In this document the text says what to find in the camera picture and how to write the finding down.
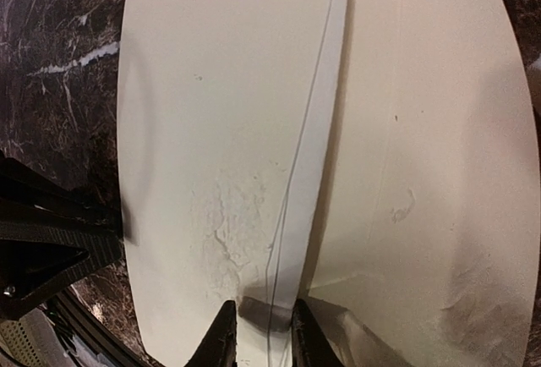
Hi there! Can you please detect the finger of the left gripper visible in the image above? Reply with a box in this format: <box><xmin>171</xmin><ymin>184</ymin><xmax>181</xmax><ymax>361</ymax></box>
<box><xmin>1</xmin><ymin>151</ymin><xmax>123</xmax><ymax>238</ymax></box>
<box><xmin>1</xmin><ymin>221</ymin><xmax>122</xmax><ymax>319</ymax></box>

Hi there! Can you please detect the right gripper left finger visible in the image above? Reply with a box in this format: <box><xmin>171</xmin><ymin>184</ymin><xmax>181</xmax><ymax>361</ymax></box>
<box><xmin>185</xmin><ymin>300</ymin><xmax>237</xmax><ymax>367</ymax></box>

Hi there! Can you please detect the cream paper envelope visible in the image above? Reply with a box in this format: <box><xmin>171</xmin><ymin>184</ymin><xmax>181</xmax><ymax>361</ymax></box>
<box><xmin>117</xmin><ymin>0</ymin><xmax>540</xmax><ymax>366</ymax></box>

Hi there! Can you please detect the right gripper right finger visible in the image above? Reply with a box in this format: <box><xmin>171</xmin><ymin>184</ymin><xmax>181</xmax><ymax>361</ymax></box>
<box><xmin>292</xmin><ymin>299</ymin><xmax>342</xmax><ymax>367</ymax></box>

